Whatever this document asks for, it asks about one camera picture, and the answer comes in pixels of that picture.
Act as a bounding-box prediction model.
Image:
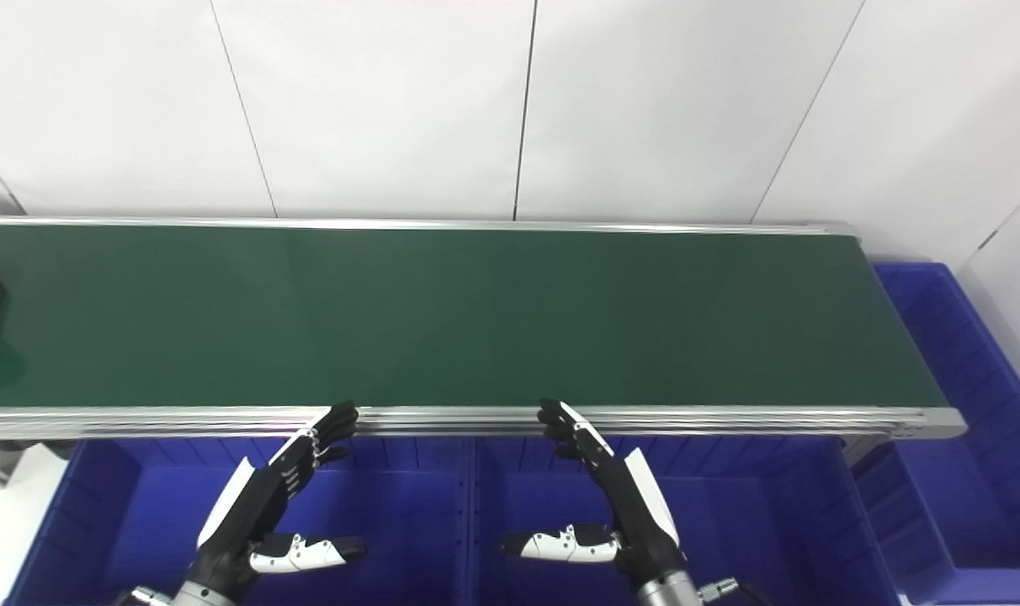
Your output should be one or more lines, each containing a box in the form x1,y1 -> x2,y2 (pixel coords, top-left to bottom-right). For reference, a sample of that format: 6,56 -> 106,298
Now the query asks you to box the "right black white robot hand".
500,398 -> 688,591

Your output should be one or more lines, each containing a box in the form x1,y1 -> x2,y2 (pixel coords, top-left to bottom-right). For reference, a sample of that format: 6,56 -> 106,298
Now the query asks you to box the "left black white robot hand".
192,401 -> 368,603

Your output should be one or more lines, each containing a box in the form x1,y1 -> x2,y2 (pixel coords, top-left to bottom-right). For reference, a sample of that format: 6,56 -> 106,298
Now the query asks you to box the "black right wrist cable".
697,577 -> 772,606

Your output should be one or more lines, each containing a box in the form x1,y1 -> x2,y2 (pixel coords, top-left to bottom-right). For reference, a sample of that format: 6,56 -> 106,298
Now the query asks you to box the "blue plastic bin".
465,436 -> 906,606
3,436 -> 474,606
851,261 -> 1020,606

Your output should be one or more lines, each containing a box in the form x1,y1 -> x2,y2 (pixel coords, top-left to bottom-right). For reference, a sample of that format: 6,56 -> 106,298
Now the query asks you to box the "green conveyor belt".
0,216 -> 970,443

